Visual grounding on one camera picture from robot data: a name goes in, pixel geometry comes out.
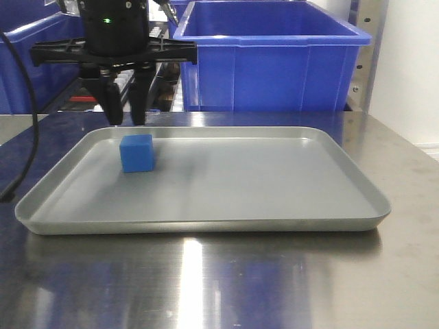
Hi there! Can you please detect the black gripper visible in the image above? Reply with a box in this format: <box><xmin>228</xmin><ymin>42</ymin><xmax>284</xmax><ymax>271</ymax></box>
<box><xmin>29</xmin><ymin>1</ymin><xmax>198</xmax><ymax>125</ymax></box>

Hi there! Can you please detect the steel shelf upright post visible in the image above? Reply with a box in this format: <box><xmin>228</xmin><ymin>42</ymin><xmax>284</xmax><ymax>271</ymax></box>
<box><xmin>346</xmin><ymin>0</ymin><xmax>389</xmax><ymax>112</ymax></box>

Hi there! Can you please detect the blue cube block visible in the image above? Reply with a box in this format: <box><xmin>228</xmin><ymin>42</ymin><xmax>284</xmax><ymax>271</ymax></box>
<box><xmin>119</xmin><ymin>134</ymin><xmax>155</xmax><ymax>173</ymax></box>

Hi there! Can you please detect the large blue bin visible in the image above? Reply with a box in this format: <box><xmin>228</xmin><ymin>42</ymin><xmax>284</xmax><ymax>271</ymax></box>
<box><xmin>0</xmin><ymin>13</ymin><xmax>86</xmax><ymax>115</ymax></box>
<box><xmin>174</xmin><ymin>1</ymin><xmax>371</xmax><ymax>112</ymax></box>

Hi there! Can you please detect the grey metal tray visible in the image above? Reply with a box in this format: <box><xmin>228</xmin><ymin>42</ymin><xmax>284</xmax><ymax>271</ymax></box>
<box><xmin>14</xmin><ymin>127</ymin><xmax>391</xmax><ymax>235</ymax></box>

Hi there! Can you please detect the large blue bin left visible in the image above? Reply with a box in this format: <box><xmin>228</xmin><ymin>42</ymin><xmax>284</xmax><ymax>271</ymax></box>
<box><xmin>0</xmin><ymin>13</ymin><xmax>86</xmax><ymax>115</ymax></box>

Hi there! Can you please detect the black cable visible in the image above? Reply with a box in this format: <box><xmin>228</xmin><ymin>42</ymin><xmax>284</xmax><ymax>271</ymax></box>
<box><xmin>0</xmin><ymin>32</ymin><xmax>40</xmax><ymax>202</ymax></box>

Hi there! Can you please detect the large blue bin right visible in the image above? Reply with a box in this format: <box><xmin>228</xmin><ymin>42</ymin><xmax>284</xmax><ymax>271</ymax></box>
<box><xmin>174</xmin><ymin>1</ymin><xmax>371</xmax><ymax>112</ymax></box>

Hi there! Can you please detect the blue bin behind centre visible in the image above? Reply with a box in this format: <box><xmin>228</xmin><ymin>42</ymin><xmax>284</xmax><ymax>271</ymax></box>
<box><xmin>162</xmin><ymin>0</ymin><xmax>191</xmax><ymax>38</ymax></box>

